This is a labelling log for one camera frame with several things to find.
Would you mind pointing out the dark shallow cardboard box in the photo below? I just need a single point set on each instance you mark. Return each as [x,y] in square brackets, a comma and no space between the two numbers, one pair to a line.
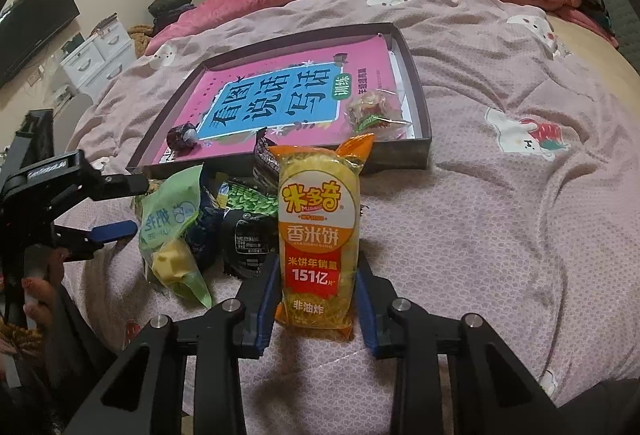
[400,157]

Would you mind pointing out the white drawer cabinet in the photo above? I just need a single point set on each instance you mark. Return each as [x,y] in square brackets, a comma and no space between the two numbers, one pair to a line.
[100,55]

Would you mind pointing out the small dark wrapped candy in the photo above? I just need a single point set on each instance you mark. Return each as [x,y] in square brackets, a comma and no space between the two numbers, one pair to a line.
[181,136]

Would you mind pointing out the pink book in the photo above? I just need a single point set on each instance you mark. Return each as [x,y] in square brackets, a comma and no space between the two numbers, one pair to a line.
[300,60]

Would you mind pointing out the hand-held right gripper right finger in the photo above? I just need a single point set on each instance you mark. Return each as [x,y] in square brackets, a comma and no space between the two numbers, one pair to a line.
[369,325]

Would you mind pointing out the clear nut candy packet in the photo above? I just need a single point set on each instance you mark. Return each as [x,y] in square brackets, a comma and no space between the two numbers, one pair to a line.
[372,112]

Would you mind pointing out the black television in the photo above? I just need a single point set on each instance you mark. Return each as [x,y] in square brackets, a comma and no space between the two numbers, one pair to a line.
[30,30]

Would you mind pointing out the brown knitted cloth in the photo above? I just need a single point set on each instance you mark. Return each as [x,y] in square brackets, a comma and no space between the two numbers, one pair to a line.
[139,35]

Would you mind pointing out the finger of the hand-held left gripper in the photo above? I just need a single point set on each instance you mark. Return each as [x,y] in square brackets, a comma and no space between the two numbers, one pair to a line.
[117,230]
[125,185]

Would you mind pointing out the dark clothes pile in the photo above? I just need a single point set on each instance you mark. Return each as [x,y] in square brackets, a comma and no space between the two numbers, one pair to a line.
[170,12]

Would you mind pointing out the pink printed bedsheet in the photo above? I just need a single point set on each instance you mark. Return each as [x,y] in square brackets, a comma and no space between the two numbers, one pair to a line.
[500,215]

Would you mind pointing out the person's left hand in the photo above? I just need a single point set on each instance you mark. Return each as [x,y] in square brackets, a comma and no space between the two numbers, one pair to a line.
[40,297]

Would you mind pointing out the black striped wafer packet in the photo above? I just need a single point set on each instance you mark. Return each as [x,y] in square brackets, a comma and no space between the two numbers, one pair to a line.
[262,165]

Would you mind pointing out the dark blue snack packet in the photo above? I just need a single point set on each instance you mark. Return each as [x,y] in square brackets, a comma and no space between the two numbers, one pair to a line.
[205,235]

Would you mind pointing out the green pea snack packet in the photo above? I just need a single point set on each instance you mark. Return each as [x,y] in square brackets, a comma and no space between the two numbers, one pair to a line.
[247,235]

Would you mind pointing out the light green snack packet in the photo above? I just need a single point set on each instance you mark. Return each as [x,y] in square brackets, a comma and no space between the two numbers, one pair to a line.
[165,220]

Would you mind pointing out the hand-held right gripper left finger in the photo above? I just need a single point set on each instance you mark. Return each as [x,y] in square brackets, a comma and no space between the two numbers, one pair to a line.
[267,310]

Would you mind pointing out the yellow orange rice cracker packet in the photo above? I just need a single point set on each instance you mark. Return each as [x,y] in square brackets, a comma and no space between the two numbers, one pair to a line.
[315,235]

